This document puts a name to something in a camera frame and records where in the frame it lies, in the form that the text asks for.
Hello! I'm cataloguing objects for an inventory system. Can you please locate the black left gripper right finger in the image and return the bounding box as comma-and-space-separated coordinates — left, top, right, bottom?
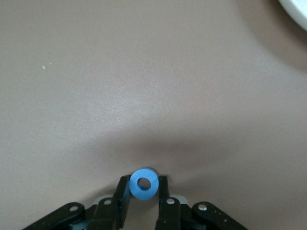
155, 175, 248, 230

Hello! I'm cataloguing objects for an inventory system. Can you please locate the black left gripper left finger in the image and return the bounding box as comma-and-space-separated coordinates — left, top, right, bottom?
23, 175, 131, 230

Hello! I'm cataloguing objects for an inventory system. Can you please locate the blue letter o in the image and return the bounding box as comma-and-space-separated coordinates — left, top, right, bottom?
129, 166, 159, 200

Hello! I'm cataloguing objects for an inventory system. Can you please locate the brown table cover mat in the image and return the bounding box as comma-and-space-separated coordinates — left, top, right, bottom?
0, 0, 307, 230

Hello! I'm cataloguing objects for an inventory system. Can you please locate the beige plate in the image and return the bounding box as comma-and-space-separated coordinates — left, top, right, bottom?
277, 0, 307, 32

